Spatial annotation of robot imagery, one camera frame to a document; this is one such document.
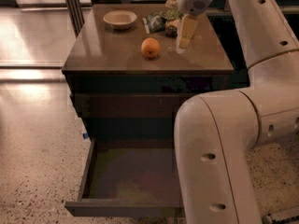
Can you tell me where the white ceramic bowl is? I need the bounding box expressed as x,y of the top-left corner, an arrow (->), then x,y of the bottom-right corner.
103,10 -> 137,30

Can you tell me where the white power strip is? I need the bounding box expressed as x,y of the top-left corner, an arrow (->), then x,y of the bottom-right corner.
262,206 -> 299,224

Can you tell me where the closed top drawer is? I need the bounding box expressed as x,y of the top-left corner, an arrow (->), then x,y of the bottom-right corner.
71,93 -> 193,119

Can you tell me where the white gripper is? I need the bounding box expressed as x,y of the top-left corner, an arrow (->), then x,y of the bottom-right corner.
165,0 -> 212,49

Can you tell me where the green snack bag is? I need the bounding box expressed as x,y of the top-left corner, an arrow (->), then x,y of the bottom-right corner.
142,9 -> 183,34

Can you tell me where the dark wooden drawer cabinet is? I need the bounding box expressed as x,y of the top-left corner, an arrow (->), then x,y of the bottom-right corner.
61,3 -> 250,224

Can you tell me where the orange fruit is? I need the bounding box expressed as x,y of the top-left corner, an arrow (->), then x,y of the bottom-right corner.
141,37 -> 160,59

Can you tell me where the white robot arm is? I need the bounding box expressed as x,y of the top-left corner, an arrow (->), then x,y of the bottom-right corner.
174,0 -> 299,224

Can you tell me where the blue tape piece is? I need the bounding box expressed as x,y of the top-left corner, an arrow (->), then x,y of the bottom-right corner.
82,133 -> 89,139

